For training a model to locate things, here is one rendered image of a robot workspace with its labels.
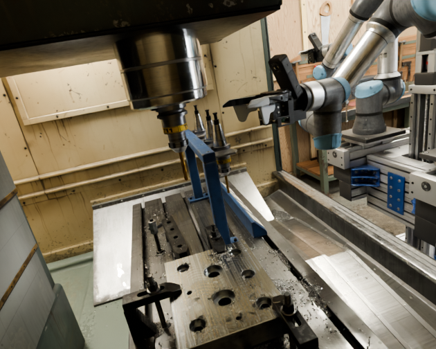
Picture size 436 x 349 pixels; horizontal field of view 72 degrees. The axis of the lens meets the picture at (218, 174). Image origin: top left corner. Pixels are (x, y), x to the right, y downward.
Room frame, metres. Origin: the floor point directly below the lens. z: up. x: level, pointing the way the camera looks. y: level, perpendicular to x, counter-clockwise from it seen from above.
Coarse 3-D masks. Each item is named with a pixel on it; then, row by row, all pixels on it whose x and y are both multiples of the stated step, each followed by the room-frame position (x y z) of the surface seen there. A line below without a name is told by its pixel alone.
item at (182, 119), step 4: (180, 116) 0.61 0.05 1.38; (184, 116) 0.62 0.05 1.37; (164, 120) 0.60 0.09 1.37; (168, 120) 0.60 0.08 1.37; (172, 120) 0.60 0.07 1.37; (176, 120) 0.60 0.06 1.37; (180, 120) 0.60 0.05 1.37; (184, 120) 0.61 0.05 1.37; (164, 124) 0.61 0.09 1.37; (168, 124) 0.60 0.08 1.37; (172, 124) 0.60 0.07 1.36; (176, 124) 0.60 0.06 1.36; (180, 124) 0.60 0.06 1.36; (176, 132) 0.60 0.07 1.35
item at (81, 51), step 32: (0, 0) 0.46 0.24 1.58; (32, 0) 0.47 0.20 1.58; (64, 0) 0.48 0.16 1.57; (96, 0) 0.49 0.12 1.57; (128, 0) 0.49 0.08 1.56; (160, 0) 0.50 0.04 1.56; (192, 0) 0.51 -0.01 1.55; (224, 0) 0.52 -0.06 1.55; (256, 0) 0.53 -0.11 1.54; (0, 32) 0.46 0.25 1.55; (32, 32) 0.47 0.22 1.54; (64, 32) 0.48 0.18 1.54; (96, 32) 0.49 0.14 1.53; (128, 32) 0.50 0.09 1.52; (224, 32) 0.74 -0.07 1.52; (0, 64) 0.60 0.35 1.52; (32, 64) 0.69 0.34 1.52; (64, 64) 0.82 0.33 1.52
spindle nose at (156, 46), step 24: (120, 48) 0.57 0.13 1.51; (144, 48) 0.55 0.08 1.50; (168, 48) 0.55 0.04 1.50; (192, 48) 0.58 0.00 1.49; (120, 72) 0.60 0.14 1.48; (144, 72) 0.55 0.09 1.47; (168, 72) 0.55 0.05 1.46; (192, 72) 0.57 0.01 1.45; (144, 96) 0.55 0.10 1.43; (168, 96) 0.55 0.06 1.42; (192, 96) 0.56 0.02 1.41
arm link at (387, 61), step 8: (384, 48) 1.46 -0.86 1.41; (392, 48) 1.45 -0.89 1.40; (384, 56) 1.46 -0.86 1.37; (392, 56) 1.45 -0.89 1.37; (384, 64) 1.46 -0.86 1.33; (392, 64) 1.45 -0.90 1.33; (384, 72) 1.46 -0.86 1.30; (392, 72) 1.45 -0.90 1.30; (384, 80) 1.45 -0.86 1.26; (392, 80) 1.43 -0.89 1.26; (400, 80) 1.45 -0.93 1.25; (392, 88) 1.43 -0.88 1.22; (400, 88) 1.45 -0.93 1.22; (392, 96) 1.42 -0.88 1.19; (400, 96) 1.45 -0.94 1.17
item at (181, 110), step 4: (180, 104) 0.60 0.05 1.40; (184, 104) 0.61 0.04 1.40; (160, 108) 0.60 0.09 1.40; (164, 108) 0.59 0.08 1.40; (168, 108) 0.59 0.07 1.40; (172, 108) 0.59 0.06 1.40; (176, 108) 0.60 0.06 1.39; (180, 108) 0.60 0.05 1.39; (160, 112) 0.60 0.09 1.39; (164, 112) 0.60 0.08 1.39; (168, 112) 0.60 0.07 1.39; (172, 112) 0.60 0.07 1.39; (176, 112) 0.60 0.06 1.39; (180, 112) 0.60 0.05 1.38; (184, 112) 0.61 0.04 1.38; (156, 116) 0.62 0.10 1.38; (160, 116) 0.60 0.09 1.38; (164, 116) 0.60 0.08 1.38; (168, 116) 0.59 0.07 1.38; (172, 116) 0.59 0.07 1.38; (176, 116) 0.59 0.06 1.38
